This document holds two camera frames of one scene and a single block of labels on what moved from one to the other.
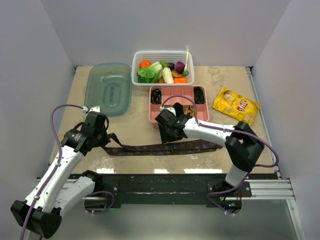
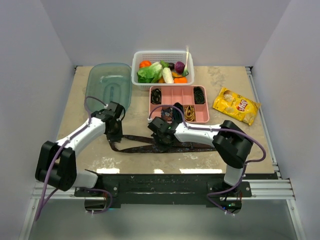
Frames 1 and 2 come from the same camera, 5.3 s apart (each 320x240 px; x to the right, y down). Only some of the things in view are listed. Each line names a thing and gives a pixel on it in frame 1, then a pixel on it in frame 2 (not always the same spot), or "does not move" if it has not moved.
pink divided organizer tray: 200,94 does not move
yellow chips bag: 241,108 does not move
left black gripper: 105,140 to 117,137
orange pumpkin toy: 145,63 does not move
